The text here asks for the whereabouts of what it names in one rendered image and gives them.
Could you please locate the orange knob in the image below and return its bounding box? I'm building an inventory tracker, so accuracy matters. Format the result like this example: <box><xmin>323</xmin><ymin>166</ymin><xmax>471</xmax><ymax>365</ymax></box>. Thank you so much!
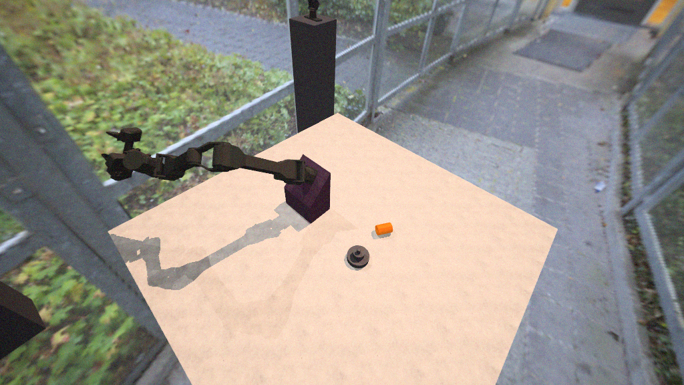
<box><xmin>375</xmin><ymin>223</ymin><xmax>393</xmax><ymax>235</ymax></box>

